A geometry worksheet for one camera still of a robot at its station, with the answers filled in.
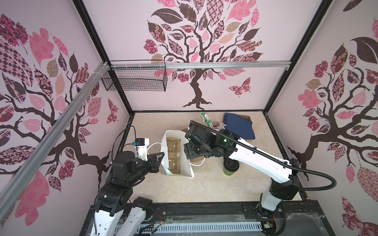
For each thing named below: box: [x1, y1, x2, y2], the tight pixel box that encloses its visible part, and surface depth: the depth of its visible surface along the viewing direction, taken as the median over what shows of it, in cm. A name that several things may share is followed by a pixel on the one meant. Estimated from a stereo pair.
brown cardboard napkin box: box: [238, 114, 253, 122], surface depth 113 cm
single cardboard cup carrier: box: [166, 137, 181, 174], surface depth 88 cm
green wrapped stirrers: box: [200, 112, 215, 129], surface depth 94 cm
